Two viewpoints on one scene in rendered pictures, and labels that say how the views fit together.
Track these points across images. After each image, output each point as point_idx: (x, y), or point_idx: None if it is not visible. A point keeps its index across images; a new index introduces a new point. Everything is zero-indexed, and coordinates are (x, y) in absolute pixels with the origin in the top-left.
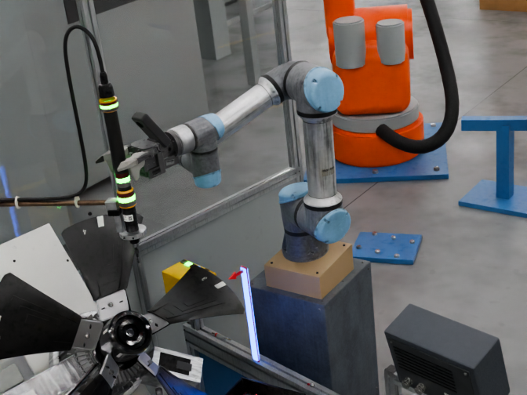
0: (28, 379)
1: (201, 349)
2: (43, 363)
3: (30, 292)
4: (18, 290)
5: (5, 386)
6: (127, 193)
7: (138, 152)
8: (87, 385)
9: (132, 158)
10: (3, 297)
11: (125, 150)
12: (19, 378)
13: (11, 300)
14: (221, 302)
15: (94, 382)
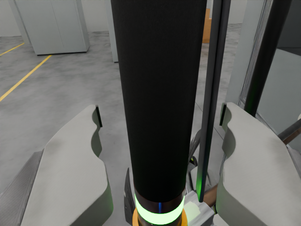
0: (186, 188)
1: None
2: (221, 223)
3: (191, 152)
4: (196, 142)
5: (192, 176)
6: (135, 209)
7: (86, 207)
8: (133, 201)
9: (63, 139)
10: (197, 135)
11: (228, 196)
12: (194, 187)
13: (194, 141)
14: None
15: (134, 209)
